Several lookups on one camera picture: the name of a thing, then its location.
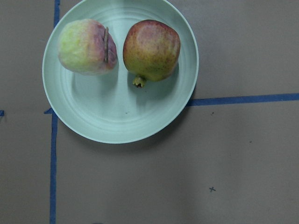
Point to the yellow pink peach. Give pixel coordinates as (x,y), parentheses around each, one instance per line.
(86,47)

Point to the green plate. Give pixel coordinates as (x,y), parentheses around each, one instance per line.
(108,108)

